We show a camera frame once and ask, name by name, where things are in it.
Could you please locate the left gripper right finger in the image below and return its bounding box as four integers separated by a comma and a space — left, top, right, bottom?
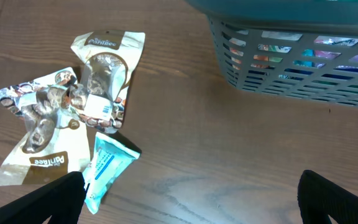
297, 170, 358, 224

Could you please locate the Kleenex tissue multipack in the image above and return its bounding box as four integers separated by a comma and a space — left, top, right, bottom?
214, 26, 358, 88

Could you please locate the upper Pantree snack pouch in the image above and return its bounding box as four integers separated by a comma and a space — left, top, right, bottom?
67, 30, 145, 134

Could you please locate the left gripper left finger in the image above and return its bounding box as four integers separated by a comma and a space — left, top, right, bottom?
0, 171, 86, 224

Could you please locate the light blue wipes packet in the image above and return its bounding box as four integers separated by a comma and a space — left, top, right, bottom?
83, 133, 140, 215

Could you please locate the grey plastic basket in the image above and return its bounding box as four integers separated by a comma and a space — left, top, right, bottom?
189, 0, 358, 108

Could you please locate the pantree snack pouch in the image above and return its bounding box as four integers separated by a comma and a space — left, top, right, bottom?
67, 30, 145, 134
0, 67, 91, 186

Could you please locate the lower Pantree snack pouch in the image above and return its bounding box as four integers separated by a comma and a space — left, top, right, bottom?
0, 67, 91, 186

